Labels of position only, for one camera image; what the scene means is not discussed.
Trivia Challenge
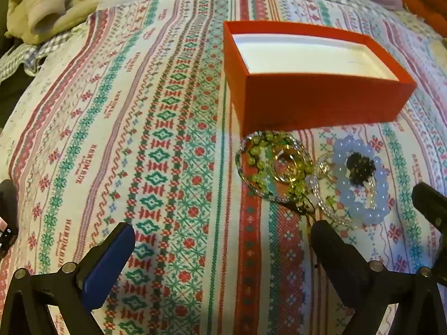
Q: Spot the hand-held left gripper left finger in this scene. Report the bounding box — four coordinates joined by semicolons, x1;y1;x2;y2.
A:
0;222;136;335

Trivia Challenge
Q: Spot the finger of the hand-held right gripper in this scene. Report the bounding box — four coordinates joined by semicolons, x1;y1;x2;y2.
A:
411;181;447;277

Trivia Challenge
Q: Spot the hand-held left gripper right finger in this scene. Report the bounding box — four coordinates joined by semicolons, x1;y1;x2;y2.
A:
310;220;447;335

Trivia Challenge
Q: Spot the pale blue bead bracelet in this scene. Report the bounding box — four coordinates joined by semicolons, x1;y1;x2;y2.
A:
330;139;391;226

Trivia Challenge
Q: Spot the clear crystal bead bracelet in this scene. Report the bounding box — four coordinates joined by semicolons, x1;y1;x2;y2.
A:
305;154;354;230

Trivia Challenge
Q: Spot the gold ring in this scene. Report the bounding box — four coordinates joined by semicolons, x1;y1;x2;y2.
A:
270;145;312;186

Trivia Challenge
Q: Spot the silver rhinestone chain bracelet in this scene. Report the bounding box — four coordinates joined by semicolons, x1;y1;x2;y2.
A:
235;133;313;204

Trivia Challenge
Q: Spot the orange cardboard box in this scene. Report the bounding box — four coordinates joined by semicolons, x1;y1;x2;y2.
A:
223;20;418;137

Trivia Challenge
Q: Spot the black flower ornament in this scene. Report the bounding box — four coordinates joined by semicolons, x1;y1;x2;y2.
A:
346;153;376;185

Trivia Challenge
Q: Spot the black object with pink mark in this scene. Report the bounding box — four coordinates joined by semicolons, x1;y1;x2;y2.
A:
0;180;19;259

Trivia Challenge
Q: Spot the patterned striped cloth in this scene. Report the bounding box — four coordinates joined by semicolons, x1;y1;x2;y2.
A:
0;0;447;335

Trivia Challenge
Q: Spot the orange plush toy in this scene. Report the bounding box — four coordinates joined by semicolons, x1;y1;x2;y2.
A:
400;0;447;39

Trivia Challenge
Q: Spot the beige quilted blanket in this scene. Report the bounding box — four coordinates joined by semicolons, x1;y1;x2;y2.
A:
0;0;175;45

